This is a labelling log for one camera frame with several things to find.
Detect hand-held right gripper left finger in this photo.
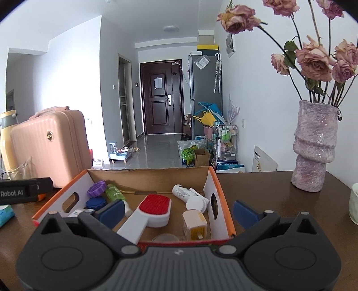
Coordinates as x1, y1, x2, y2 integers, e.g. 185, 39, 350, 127
40, 199, 142, 255

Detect clear round plastic lid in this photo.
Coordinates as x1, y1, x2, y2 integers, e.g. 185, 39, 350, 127
152, 233, 180, 242

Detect grey interior door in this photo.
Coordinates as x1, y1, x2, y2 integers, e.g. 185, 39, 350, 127
117, 53, 132, 146

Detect open brown cardboard box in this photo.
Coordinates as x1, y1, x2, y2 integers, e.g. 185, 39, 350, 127
194, 148, 211, 167

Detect clear plastic bag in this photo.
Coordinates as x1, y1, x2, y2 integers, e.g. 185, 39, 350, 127
177, 139, 206, 153

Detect white brush with red bristles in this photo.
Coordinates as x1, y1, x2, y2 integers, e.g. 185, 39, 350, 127
116, 194, 172, 245

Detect purple decorative branches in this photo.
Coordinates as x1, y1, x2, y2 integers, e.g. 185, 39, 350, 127
224, 94, 241, 124

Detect bouquet of dried roses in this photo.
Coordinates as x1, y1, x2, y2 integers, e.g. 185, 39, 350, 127
216, 0, 358, 108

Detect green printed bag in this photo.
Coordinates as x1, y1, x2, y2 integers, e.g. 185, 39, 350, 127
181, 145, 196, 165

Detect blue white carton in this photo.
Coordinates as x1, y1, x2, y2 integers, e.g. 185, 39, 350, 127
215, 159, 239, 168

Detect pink glitter vase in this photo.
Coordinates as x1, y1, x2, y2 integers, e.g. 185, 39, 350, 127
291, 100, 339, 193

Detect pink ribbed suitcase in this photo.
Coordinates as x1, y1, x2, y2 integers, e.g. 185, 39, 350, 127
11, 106, 93, 188

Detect green plastic bottle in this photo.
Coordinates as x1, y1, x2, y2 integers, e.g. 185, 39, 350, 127
105, 183, 133, 217

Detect purple ribbed plastic cap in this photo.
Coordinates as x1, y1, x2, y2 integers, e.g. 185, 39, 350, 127
87, 180, 108, 199

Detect beige yellow plastic container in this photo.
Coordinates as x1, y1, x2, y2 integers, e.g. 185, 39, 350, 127
182, 210, 208, 240

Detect dark brown entrance door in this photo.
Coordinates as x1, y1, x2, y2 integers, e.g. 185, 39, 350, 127
140, 60, 185, 135

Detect white board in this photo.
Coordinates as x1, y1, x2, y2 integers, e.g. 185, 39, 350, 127
252, 145, 278, 172

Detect blue ribbed plastic cap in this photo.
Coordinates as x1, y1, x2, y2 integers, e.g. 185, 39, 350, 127
85, 197, 108, 212

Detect yellow blue box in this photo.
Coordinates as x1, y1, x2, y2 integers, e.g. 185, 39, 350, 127
196, 43, 220, 55

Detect blue tissue box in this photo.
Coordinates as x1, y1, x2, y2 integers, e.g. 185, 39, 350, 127
0, 204, 15, 228

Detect grey refrigerator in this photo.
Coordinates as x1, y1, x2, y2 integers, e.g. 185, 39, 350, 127
188, 52, 223, 140

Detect small white ribbed cap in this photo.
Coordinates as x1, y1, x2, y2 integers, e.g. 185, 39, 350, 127
185, 196, 209, 211

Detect yellow thermos jug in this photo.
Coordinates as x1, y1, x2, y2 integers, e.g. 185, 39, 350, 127
0, 110, 20, 180

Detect clear glass cup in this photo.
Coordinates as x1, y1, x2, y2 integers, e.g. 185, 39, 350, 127
7, 157, 34, 181

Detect white wall panel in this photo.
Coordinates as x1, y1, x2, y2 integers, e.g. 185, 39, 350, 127
225, 34, 237, 59

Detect clear folded umbrella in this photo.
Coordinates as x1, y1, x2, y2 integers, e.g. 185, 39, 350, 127
213, 53, 223, 94

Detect metal wire storage cart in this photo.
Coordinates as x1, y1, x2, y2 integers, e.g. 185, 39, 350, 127
212, 121, 238, 163

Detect red orange cardboard box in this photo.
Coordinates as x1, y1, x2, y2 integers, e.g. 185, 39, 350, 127
32, 166, 237, 245

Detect white cup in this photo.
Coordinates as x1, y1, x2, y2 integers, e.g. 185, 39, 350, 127
348, 183, 358, 225

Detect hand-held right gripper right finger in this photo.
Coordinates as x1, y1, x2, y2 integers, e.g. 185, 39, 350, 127
217, 199, 319, 254

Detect white plastic bottle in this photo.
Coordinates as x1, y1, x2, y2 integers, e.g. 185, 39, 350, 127
172, 184, 210, 202

